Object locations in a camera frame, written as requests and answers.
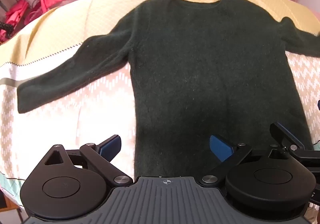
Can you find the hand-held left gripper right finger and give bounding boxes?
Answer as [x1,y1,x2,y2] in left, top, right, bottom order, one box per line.
[199,135,288,187]

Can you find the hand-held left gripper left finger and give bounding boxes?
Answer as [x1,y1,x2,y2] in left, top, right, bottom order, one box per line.
[44,135,134,187]

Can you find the red bags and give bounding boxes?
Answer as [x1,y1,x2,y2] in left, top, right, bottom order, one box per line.
[0,0,43,45]

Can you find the dark green sweater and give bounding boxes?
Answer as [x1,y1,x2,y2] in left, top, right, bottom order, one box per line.
[17,0,320,177]

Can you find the yellow patterned bedspread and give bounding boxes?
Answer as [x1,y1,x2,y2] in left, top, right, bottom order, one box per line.
[0,0,320,206]

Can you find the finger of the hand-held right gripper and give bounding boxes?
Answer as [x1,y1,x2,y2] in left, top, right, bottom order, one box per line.
[269,121,320,172]

